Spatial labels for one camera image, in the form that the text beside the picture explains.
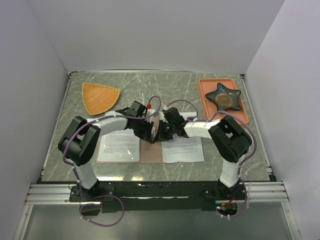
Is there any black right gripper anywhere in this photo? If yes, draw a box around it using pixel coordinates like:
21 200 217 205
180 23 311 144
154 119 176 142

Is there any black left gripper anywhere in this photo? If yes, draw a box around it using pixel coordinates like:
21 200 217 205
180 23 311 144
133 117 154 143

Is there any metal folder clip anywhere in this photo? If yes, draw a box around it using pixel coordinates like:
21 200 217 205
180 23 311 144
150 126 156 143

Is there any pink file folder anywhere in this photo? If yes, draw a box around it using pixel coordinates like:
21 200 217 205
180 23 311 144
96 139 165 164

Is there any printed paper sheets stack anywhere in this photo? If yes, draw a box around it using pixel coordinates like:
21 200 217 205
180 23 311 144
160 112 205 164

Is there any single printed paper sheet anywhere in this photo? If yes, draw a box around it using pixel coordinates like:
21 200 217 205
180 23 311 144
96 111 140 163

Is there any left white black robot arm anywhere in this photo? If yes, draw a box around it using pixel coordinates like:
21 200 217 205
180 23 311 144
57 101 160 201

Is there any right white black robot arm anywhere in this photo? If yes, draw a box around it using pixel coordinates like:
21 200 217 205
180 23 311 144
152 107 257 200

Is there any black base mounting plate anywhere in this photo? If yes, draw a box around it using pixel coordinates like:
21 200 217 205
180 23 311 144
69 181 246 213

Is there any dark star-shaped dish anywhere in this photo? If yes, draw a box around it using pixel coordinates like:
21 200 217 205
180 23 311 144
204 82 242 111

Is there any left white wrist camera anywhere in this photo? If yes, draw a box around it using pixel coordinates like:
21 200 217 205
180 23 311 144
145 103 157 123

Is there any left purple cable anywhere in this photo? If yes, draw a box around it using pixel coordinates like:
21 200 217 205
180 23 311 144
62 96 163 227

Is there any aluminium frame rail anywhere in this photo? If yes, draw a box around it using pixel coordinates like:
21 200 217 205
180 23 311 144
24 182 289 205

